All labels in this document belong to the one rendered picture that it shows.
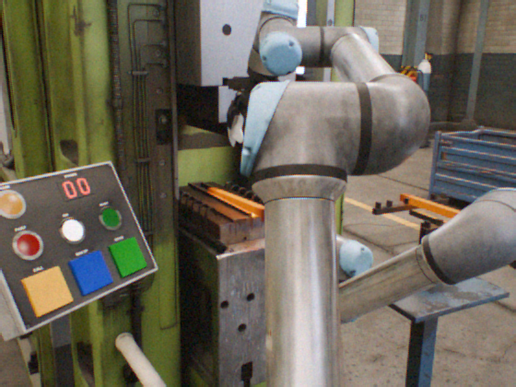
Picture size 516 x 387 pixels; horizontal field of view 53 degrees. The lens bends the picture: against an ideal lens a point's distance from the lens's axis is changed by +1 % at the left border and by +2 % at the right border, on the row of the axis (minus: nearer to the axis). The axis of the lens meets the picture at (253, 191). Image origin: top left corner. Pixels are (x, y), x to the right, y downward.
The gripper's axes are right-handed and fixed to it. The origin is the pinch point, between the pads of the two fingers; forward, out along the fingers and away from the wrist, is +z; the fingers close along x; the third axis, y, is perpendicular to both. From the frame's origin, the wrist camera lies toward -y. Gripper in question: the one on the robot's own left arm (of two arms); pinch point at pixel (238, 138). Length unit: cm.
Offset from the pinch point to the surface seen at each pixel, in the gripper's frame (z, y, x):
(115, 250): 17.7, 12.4, -32.6
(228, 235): 33.0, 1.9, 4.7
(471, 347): 126, 29, 157
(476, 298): 38, 42, 74
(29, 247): 11, 14, -50
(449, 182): 186, -137, 360
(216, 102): -0.1, -16.2, 1.8
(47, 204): 8.5, 4.8, -44.9
